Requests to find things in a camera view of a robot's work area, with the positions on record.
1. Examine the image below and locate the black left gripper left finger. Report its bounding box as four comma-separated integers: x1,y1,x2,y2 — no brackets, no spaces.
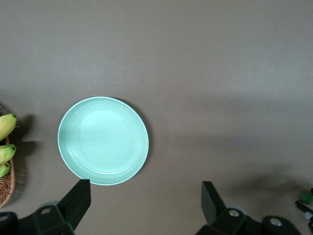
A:
33,179,91,235

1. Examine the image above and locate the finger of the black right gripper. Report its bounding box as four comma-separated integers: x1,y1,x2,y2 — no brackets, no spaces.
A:
295,200,313,213

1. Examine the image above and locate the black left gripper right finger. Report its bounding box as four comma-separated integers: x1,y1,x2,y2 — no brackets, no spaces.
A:
195,181,247,235

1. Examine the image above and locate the pale green round plate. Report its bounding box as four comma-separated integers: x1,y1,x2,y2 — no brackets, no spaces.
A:
57,96,150,186

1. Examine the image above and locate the brown wicker basket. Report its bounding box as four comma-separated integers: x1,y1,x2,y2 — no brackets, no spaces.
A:
0,101,16,209

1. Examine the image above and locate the yellow banana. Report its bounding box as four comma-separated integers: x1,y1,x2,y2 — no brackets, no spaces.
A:
0,162,11,178
0,114,18,142
0,144,17,165

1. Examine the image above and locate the large table cover mat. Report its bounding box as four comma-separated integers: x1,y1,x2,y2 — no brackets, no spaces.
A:
0,0,313,235

